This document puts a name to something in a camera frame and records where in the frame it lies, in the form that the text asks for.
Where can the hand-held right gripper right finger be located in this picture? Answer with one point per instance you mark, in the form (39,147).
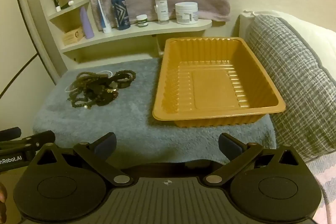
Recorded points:
(229,145)

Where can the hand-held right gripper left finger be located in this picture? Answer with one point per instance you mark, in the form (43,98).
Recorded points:
(106,145)

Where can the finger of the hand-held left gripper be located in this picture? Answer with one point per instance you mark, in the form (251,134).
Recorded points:
(14,132)
(44,137)

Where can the orange plastic tray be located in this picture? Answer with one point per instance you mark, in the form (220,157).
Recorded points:
(218,82)

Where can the person's left hand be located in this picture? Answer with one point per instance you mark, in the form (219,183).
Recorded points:
(2,197)

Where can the blue-grey fleece towel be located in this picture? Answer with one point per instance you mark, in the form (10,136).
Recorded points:
(105,121)

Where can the grey woven pillow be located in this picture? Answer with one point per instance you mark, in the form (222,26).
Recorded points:
(294,77)

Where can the small cardboard box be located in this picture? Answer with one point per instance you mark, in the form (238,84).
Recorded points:
(73,36)

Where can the pink chevron blanket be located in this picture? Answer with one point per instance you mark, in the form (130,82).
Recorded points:
(326,187)

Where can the purple cone bottle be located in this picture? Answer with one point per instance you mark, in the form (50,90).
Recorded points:
(87,24)

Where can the cream corner shelf unit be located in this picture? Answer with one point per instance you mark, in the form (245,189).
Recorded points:
(147,27)

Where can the small green-label jar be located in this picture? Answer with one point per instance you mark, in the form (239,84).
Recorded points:
(142,21)

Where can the white and blue tube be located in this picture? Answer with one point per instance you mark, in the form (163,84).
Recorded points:
(103,14)

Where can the dark blue spray bottle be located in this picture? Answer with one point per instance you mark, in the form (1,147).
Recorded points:
(120,11)

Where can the white cream jar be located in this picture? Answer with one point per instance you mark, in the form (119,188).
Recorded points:
(186,14)

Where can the white quilted pillow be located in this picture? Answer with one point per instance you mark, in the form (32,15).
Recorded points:
(315,29)

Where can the clear spray bottle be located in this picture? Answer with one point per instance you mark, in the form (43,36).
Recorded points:
(162,8)

